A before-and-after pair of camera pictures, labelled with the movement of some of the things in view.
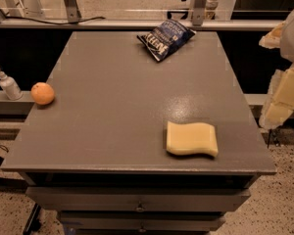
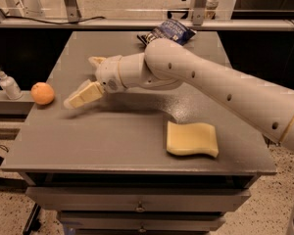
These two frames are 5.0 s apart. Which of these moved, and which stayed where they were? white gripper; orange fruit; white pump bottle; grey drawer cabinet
Moved: white gripper
Stayed: white pump bottle; grey drawer cabinet; orange fruit
